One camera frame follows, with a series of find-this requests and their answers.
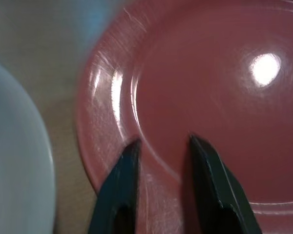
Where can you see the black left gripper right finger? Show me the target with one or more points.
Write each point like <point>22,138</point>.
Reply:
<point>215,190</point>

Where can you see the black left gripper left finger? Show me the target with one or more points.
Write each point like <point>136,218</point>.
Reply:
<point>119,190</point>

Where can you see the red plate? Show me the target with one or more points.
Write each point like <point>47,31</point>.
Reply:
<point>197,85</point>

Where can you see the pale blue bowl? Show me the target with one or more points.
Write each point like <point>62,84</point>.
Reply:
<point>14,146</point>

